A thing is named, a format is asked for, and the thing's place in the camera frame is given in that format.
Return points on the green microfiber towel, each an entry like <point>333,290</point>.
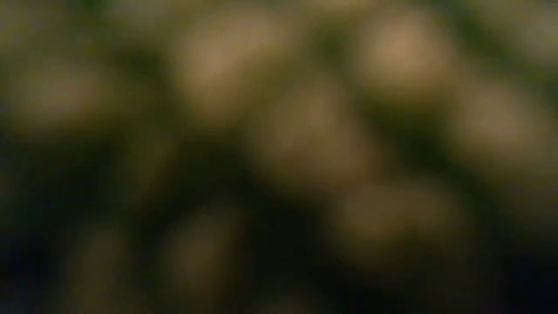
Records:
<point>279,131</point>

